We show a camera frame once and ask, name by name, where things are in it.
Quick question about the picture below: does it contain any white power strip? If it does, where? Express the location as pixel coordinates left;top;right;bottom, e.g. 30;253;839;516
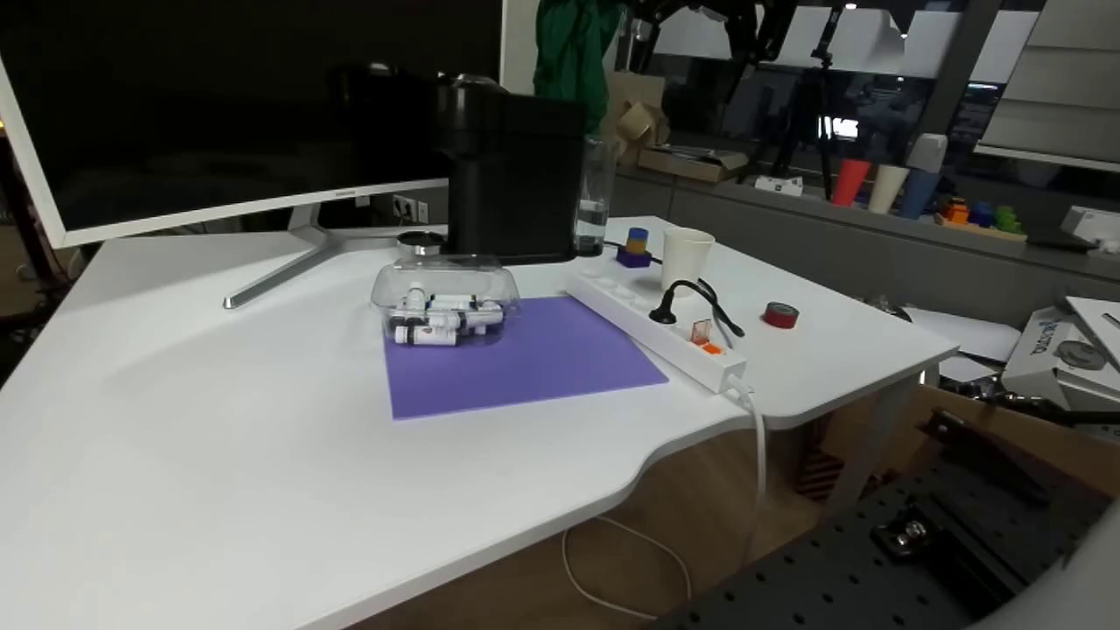
568;271;747;391

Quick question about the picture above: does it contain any purple mat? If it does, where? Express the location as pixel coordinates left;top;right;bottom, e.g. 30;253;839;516
384;296;666;420

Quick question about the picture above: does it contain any blue orange stacked block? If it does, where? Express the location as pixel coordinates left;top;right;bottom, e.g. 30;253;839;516
616;229;651;271

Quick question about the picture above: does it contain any clear plastic bottle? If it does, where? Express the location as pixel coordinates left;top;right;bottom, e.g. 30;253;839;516
573;135;614;254

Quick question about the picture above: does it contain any white paper cup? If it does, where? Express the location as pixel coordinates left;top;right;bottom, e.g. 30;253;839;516
660;229;713;288

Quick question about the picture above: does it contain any black coffee machine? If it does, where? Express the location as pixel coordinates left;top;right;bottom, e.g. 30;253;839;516
438;80;586;261

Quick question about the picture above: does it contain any red black tape roll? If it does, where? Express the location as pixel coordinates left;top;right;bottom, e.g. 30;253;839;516
758;300;797;330

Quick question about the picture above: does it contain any green hanging cloth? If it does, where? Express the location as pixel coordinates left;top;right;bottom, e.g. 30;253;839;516
533;0;623;133

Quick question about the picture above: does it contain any red plastic cup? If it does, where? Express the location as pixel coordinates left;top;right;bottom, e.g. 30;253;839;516
828;159;872;208

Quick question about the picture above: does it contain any white cup on shelf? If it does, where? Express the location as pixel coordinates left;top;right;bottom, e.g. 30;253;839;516
869;166;907;215

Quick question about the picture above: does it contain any blue cup on shelf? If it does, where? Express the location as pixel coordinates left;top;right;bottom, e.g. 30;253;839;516
898;167;942;218

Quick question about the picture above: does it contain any white computer monitor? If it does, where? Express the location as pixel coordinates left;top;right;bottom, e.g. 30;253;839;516
0;0;515;310

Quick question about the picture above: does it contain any black power cable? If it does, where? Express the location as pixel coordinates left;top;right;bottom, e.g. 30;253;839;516
646;273;749;342

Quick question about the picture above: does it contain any white power strip cord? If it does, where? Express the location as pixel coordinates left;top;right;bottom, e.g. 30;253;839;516
557;380;774;624

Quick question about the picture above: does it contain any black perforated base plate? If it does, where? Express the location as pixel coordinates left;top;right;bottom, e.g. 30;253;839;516
655;462;1111;630

